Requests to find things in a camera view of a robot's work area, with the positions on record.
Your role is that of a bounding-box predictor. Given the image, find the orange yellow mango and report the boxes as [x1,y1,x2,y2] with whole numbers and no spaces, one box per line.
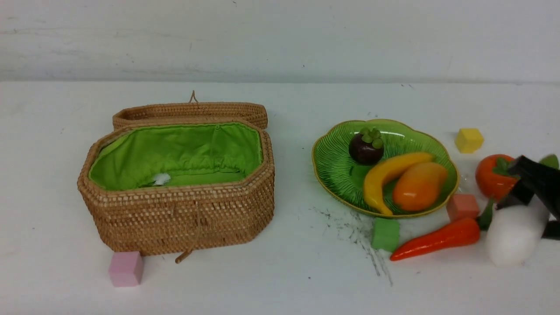
[392,162,448,212]

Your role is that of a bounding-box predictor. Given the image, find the orange persimmon with green calyx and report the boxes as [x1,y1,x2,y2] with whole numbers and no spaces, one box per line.
[475,154,519,200]

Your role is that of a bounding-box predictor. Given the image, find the green foam cube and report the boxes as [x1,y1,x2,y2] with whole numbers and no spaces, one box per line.
[371,217,400,253]

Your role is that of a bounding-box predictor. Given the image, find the yellow foam cube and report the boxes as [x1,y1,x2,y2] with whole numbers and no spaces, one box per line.
[455,128,484,154]

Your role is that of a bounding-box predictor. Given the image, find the green glass leaf plate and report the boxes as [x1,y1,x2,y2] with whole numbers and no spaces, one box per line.
[312,119,461,219]

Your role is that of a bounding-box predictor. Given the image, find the light pink foam cube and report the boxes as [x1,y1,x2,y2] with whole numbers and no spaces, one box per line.
[108,251,144,287]

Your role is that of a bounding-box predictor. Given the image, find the white radish with green leaves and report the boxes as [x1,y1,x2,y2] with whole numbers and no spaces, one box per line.
[485,154,560,268]

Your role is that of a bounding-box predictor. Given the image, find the salmon pink foam cube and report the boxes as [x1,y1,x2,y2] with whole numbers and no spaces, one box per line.
[446,194,480,222]

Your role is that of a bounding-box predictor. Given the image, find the yellow banana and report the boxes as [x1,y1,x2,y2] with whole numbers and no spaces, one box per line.
[363,152,435,217]

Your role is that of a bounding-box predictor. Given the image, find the woven wicker basket lid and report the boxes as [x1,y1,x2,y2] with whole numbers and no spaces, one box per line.
[112,91,268,130]

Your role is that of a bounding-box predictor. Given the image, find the woven wicker basket green lining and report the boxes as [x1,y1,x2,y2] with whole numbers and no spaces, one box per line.
[77,119,275,263]

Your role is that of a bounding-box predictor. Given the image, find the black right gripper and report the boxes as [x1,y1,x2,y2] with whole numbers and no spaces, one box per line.
[496,155,560,241]

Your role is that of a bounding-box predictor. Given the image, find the dark purple mangosteen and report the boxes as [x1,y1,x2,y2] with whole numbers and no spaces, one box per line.
[348,127,385,165]

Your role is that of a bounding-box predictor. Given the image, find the orange carrot with green leaves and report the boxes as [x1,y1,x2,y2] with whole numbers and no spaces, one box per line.
[389,198,496,262]

